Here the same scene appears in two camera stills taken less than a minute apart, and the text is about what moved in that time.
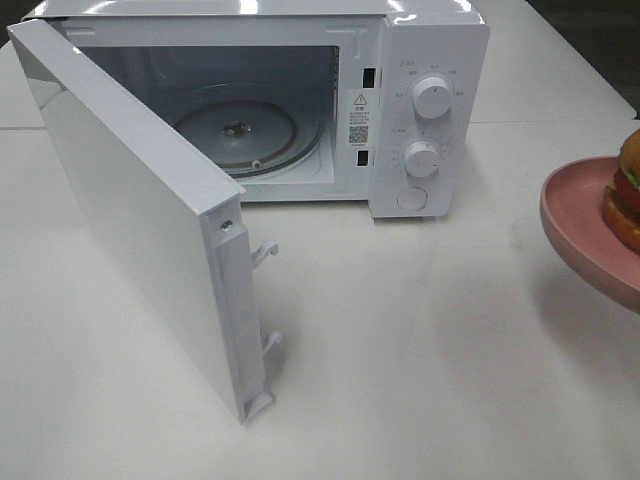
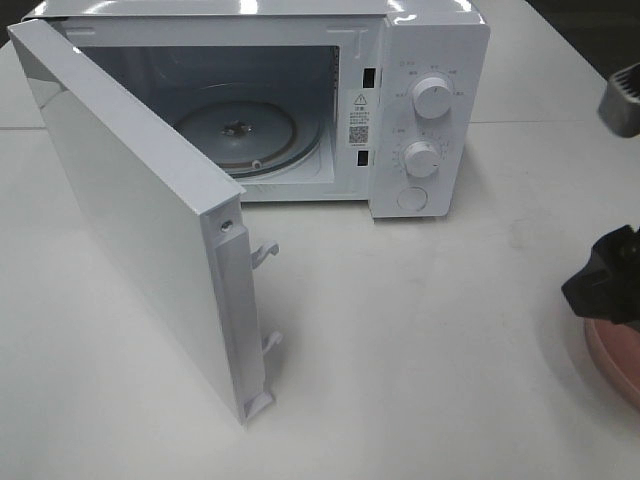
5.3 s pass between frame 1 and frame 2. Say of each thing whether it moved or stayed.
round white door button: stayed
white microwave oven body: stayed
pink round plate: moved
